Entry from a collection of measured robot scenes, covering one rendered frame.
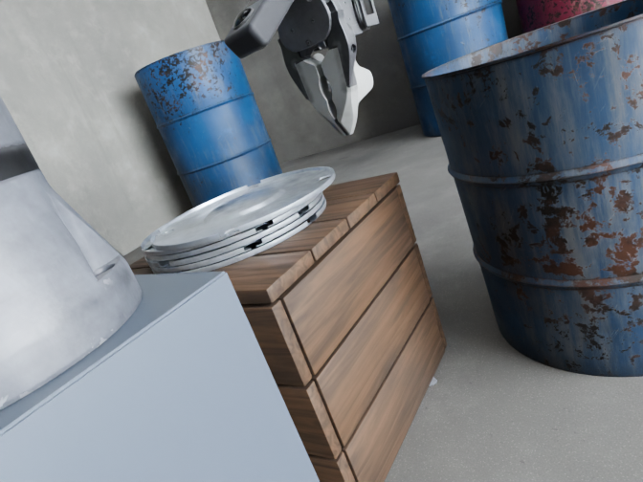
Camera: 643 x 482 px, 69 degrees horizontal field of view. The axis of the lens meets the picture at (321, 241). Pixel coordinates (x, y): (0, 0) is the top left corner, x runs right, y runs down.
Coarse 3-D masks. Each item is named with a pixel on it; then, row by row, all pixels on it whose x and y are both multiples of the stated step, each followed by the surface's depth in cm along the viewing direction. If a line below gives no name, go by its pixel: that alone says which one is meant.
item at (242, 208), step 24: (312, 168) 79; (240, 192) 83; (264, 192) 72; (288, 192) 69; (312, 192) 61; (192, 216) 77; (216, 216) 67; (240, 216) 65; (264, 216) 58; (168, 240) 66; (192, 240) 59
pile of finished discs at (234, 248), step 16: (304, 208) 67; (320, 208) 72; (272, 224) 62; (288, 224) 66; (304, 224) 65; (144, 240) 74; (224, 240) 60; (240, 240) 63; (256, 240) 64; (272, 240) 65; (160, 256) 64; (176, 256) 62; (192, 256) 64; (208, 256) 61; (224, 256) 61; (240, 256) 61; (160, 272) 66; (176, 272) 66; (192, 272) 62
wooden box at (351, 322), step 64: (384, 192) 73; (256, 256) 61; (320, 256) 58; (384, 256) 71; (256, 320) 52; (320, 320) 57; (384, 320) 69; (320, 384) 55; (384, 384) 68; (320, 448) 57; (384, 448) 66
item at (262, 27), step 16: (256, 0) 44; (272, 0) 43; (288, 0) 44; (240, 16) 43; (256, 16) 42; (272, 16) 43; (240, 32) 42; (256, 32) 42; (272, 32) 43; (240, 48) 44; (256, 48) 43
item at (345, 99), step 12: (336, 48) 47; (324, 60) 48; (336, 60) 48; (324, 72) 49; (336, 72) 48; (360, 72) 51; (336, 84) 49; (360, 84) 51; (372, 84) 53; (336, 96) 50; (348, 96) 49; (360, 96) 51; (336, 108) 50; (348, 108) 50; (348, 120) 51; (348, 132) 52
